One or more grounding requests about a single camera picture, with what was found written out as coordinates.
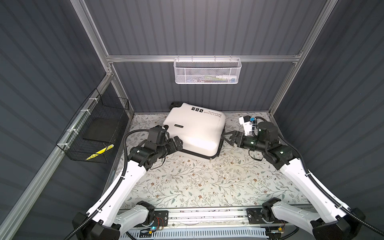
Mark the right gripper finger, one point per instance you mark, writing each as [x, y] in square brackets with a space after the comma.
[232, 141]
[232, 135]

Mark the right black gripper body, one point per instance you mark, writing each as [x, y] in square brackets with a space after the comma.
[251, 142]

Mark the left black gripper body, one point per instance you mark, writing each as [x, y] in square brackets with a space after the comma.
[168, 148]

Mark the black hard-shell suitcase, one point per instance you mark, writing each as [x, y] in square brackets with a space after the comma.
[199, 128]

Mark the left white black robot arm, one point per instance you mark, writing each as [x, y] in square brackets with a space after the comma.
[137, 162]

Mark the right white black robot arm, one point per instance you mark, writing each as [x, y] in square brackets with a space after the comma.
[333, 219]

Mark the floral table cloth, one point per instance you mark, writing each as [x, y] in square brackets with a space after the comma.
[235, 178]

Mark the yellow black striped item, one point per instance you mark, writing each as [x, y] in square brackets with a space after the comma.
[100, 152]

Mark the white perforated vent panel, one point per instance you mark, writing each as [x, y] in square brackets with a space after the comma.
[200, 234]

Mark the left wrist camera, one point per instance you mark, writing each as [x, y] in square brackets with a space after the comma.
[157, 135]

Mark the aluminium mounting rail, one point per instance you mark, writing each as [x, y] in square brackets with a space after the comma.
[207, 216]

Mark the white wire mesh basket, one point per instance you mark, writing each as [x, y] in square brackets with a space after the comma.
[209, 71]

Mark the black wire mesh basket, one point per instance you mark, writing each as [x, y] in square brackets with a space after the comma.
[101, 124]

